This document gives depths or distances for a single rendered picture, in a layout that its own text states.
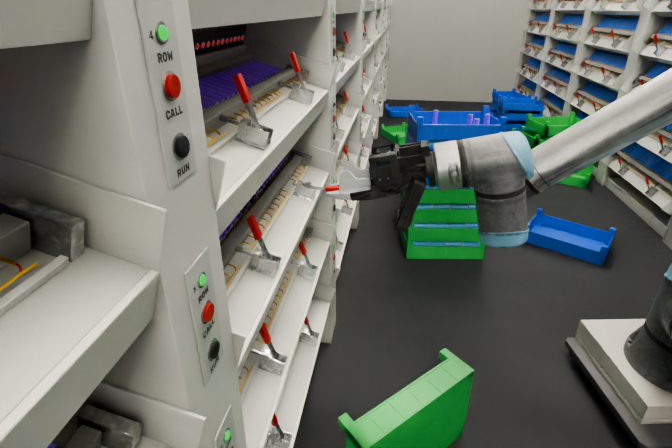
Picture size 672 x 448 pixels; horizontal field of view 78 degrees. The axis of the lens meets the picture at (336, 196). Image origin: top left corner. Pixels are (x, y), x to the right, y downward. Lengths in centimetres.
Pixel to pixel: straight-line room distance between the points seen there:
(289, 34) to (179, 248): 69
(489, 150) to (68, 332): 67
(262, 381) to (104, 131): 53
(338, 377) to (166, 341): 88
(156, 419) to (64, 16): 32
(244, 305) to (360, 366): 71
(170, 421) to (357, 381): 83
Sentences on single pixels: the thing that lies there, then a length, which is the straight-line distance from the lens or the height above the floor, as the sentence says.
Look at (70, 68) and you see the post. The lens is 29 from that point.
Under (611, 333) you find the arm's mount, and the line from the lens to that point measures 135.
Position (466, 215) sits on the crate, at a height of 19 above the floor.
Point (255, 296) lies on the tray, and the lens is 59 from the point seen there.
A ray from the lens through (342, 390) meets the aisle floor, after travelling 118.
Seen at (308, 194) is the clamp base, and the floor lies 55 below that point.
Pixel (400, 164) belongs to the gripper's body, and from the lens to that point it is 79.
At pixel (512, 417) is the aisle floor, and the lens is 121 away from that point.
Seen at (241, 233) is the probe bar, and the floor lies 58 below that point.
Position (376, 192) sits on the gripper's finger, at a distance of 78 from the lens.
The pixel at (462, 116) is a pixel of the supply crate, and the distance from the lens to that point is 170.
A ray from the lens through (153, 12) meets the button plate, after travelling 31.
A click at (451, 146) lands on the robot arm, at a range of 79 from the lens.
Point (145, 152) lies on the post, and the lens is 29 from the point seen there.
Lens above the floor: 90
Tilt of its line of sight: 24 degrees down
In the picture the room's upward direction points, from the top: straight up
